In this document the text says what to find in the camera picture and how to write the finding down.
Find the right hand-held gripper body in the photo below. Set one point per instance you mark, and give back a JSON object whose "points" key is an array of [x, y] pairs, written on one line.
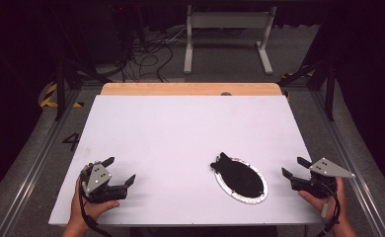
{"points": [[325, 169]]}

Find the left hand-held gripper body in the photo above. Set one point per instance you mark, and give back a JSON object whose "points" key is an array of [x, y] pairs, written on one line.
{"points": [[96, 179]]}

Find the oval mirror with black stand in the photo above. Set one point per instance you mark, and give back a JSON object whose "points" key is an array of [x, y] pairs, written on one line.
{"points": [[243, 179]]}

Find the person's left hand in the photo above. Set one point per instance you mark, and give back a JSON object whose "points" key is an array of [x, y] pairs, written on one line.
{"points": [[95, 210]]}

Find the person's right hand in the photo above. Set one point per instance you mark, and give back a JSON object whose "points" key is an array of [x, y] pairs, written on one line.
{"points": [[313, 199]]}

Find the black tripod stand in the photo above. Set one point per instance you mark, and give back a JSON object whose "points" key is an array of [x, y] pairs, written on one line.
{"points": [[61, 98], [329, 98]]}

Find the white table board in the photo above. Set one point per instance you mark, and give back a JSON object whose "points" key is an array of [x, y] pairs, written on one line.
{"points": [[180, 131]]}

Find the yellow black floor tape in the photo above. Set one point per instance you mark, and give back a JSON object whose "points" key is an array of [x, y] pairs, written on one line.
{"points": [[47, 103]]}

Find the wooden table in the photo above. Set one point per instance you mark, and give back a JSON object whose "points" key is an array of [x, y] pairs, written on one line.
{"points": [[187, 89]]}

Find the aluminium floor rail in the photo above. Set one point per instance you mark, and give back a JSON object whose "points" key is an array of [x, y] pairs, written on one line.
{"points": [[35, 171], [372, 207]]}

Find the white metal frame stand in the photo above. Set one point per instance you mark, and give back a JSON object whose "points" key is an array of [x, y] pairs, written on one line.
{"points": [[228, 19]]}

